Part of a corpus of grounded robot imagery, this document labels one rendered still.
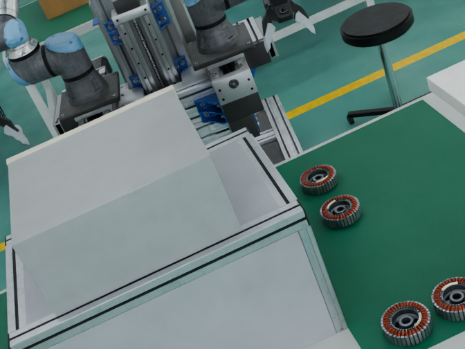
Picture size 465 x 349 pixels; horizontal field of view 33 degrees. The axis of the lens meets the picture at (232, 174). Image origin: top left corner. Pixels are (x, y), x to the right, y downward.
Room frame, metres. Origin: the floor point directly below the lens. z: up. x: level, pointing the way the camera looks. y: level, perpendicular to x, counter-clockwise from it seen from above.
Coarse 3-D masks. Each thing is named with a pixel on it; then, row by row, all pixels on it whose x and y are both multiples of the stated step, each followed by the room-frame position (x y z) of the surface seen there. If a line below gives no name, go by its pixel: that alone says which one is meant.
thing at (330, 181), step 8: (312, 168) 1.98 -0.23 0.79; (320, 168) 1.97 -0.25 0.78; (328, 168) 1.95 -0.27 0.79; (304, 176) 1.96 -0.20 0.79; (312, 176) 1.97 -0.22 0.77; (320, 176) 1.94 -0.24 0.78; (328, 176) 1.91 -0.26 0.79; (336, 176) 1.92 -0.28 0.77; (304, 184) 1.92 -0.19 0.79; (312, 184) 1.90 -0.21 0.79; (320, 184) 1.89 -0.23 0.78; (328, 184) 1.89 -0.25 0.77; (304, 192) 1.93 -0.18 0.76; (312, 192) 1.90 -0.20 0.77; (320, 192) 1.89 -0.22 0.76
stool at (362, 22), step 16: (352, 16) 3.42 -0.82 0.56; (368, 16) 3.35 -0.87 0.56; (384, 16) 3.28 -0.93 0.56; (400, 16) 3.22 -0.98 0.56; (352, 32) 3.25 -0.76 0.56; (368, 32) 3.19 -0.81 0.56; (384, 32) 3.14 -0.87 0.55; (400, 32) 3.13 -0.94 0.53; (384, 48) 3.27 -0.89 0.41; (384, 64) 3.28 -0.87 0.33; (400, 96) 3.29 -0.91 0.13; (352, 112) 3.42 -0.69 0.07; (368, 112) 3.36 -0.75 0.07; (384, 112) 3.32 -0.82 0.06
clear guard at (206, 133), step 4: (208, 124) 1.98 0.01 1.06; (200, 128) 1.97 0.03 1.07; (204, 128) 1.96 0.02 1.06; (208, 128) 1.95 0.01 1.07; (200, 132) 1.95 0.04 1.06; (204, 132) 1.94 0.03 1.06; (208, 132) 1.93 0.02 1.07; (212, 132) 1.92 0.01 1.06; (200, 136) 1.92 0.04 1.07; (204, 136) 1.92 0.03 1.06; (208, 136) 1.91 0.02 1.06; (212, 136) 1.90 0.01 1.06; (216, 136) 1.89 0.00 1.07; (204, 140) 1.90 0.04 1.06; (208, 140) 1.89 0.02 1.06; (212, 140) 1.88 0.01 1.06; (216, 140) 1.87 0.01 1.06; (204, 144) 1.87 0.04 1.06
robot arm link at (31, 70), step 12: (12, 48) 2.58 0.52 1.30; (24, 48) 2.58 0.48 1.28; (36, 48) 2.59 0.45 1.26; (12, 60) 2.58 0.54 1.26; (24, 60) 2.57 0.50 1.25; (36, 60) 2.58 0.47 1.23; (12, 72) 2.59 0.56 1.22; (24, 72) 2.58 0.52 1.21; (36, 72) 2.57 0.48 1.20; (24, 84) 2.60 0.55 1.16
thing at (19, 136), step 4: (4, 128) 2.11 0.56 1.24; (8, 128) 2.11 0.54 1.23; (20, 128) 2.16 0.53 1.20; (4, 132) 2.11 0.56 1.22; (8, 132) 2.11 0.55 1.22; (12, 132) 2.11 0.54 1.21; (16, 132) 2.11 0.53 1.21; (20, 132) 2.12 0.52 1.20; (16, 136) 2.11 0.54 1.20; (20, 136) 2.11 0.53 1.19; (24, 136) 2.12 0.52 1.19; (20, 140) 2.11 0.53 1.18; (24, 140) 2.11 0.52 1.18; (24, 144) 2.11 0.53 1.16; (28, 144) 2.12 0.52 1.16
